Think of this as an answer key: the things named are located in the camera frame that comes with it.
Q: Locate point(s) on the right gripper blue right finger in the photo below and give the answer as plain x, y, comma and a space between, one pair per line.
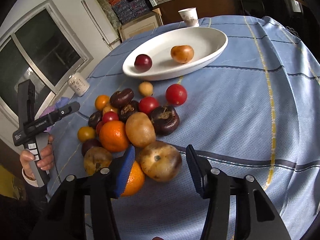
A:
199, 168

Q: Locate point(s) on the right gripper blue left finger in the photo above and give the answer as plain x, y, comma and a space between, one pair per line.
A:
122, 169

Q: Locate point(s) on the large orange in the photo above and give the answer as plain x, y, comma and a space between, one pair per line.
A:
113, 136

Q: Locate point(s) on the large brown speckled fruit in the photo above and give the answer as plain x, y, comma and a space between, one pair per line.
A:
160, 161

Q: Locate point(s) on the small orange tangerine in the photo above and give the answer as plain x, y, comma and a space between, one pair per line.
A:
101, 101

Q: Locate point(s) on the brown kiwi-like fruit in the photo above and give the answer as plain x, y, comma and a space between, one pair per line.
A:
140, 130

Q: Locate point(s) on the brown potato-like fruit left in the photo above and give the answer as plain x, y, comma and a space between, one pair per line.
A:
95, 159

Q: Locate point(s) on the small red tomato in pile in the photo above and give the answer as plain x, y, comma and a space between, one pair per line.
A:
110, 116

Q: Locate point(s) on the dark purple wrinkled fruit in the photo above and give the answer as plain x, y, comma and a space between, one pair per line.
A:
165, 120

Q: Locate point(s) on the small yellow-orange fruit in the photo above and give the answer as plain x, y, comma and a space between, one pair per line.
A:
85, 133

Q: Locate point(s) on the dark passionfruit with gold marks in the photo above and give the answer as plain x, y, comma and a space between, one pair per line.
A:
125, 112

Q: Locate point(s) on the red tomato middle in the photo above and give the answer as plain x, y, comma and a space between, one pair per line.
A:
148, 104

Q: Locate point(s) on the dark purple oblong fruit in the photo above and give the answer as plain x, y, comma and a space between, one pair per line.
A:
120, 99

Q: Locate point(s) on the white printed can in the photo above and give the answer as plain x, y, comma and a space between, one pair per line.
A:
78, 84

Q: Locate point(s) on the red tomato right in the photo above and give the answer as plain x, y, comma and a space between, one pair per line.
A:
176, 95

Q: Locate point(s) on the small tan round fruit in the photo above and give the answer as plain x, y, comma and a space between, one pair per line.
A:
145, 89

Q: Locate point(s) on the blue checked tablecloth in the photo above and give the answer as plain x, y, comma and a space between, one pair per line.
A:
254, 110

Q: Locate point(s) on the dark red plum on plate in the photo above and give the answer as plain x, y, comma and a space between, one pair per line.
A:
143, 63

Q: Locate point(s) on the orange-brown persimmon on plate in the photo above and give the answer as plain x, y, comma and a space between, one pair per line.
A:
182, 54

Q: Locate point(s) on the white oval plate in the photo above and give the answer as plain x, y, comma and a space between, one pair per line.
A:
207, 43

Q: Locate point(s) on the wooden cabinet box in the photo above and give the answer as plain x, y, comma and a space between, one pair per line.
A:
146, 22

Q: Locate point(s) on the white paper cup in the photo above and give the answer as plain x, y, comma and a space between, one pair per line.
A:
189, 17

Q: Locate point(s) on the window with white frame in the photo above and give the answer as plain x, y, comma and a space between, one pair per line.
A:
41, 47

